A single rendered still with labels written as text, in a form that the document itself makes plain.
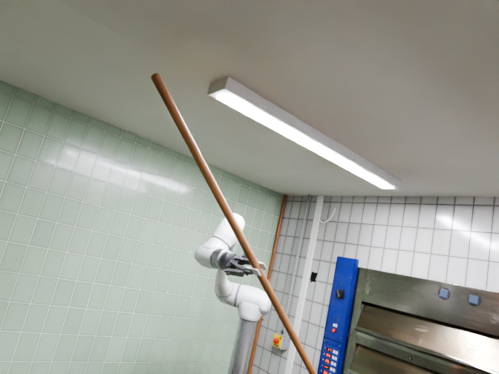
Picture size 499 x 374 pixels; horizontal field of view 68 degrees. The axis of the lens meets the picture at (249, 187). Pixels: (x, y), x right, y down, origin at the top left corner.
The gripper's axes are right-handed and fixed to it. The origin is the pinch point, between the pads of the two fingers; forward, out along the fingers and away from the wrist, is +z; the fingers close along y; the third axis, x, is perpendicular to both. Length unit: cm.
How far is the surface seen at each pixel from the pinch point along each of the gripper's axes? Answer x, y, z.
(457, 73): 45, -47, 68
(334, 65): 59, -34, 40
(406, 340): -106, -62, 3
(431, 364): -112, -58, 17
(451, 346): -104, -66, 26
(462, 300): -88, -86, 29
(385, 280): -87, -87, -17
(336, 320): -106, -61, -45
